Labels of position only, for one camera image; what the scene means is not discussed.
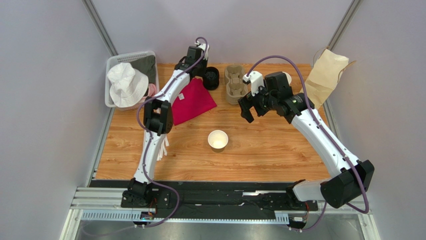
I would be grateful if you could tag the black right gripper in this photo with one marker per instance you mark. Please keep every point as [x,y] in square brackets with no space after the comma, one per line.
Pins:
[252,101]

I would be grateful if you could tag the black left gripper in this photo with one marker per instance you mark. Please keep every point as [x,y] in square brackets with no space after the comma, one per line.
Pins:
[202,74]

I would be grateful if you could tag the stack of black cup lids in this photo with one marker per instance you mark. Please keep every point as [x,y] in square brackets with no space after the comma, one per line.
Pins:
[211,78]

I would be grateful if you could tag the brown paper coffee cup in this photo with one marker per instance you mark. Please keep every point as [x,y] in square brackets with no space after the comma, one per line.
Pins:
[218,140]

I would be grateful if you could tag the stack of paper cups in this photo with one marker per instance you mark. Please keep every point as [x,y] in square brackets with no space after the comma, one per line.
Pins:
[288,77]

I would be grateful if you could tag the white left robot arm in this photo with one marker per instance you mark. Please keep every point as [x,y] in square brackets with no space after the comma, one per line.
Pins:
[157,122]

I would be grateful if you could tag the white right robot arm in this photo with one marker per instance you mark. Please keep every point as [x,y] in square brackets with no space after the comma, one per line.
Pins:
[349,176]

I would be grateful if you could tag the red folded cloth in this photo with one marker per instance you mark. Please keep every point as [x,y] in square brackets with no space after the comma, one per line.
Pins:
[193,101]

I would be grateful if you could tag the cardboard cup carrier stack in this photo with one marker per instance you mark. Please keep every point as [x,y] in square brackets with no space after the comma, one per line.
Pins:
[235,88]

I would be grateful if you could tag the pink cloth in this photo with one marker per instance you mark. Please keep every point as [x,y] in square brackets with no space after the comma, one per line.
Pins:
[151,91]

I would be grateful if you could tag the dark green cloth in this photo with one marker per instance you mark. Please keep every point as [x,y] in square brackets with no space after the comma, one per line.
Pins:
[146,65]

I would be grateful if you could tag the white bucket hat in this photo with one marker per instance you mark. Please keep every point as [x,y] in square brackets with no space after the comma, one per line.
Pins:
[128,85]

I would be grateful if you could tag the bundle of white straws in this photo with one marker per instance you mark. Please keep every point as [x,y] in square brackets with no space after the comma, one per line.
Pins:
[163,148]

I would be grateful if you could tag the brown paper bag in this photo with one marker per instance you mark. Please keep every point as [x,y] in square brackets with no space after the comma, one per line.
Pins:
[325,76]

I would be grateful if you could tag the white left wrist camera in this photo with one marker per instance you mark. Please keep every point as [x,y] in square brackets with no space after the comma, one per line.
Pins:
[205,48]

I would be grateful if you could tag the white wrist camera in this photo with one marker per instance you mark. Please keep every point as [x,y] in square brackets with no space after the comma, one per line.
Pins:
[255,79]
[205,48]

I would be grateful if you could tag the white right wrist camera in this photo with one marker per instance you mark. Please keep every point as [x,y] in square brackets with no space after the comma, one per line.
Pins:
[255,79]

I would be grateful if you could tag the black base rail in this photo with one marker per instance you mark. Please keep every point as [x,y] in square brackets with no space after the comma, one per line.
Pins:
[207,200]

